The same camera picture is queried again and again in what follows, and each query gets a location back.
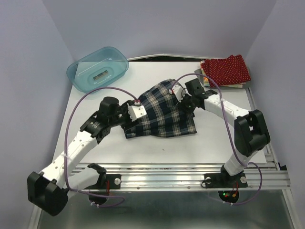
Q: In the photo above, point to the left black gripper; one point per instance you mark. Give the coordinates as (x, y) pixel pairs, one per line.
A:
(125, 108)

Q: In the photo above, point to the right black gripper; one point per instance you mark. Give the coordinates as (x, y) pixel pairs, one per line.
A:
(190, 110)

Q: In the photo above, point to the navy plaid skirt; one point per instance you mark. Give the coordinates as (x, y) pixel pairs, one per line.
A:
(163, 118)

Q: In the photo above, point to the red polka dot skirt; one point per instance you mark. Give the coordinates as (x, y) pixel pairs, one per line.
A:
(231, 72)

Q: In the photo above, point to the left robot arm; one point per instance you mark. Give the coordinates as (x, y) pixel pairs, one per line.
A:
(51, 188)

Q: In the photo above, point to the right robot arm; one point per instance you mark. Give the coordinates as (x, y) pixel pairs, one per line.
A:
(250, 131)

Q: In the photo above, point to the teal plastic basket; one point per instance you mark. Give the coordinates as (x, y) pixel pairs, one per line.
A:
(98, 69)

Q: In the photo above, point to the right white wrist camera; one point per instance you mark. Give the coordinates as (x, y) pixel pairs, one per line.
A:
(178, 91)

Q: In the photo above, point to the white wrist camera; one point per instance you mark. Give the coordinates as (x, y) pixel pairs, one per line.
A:
(136, 111)
(178, 91)

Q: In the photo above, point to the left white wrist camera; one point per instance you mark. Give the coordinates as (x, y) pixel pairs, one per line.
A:
(136, 111)

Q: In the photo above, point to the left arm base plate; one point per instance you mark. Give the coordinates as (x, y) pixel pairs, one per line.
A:
(108, 181)

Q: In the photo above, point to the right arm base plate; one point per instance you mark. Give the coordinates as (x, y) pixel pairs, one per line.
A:
(221, 180)

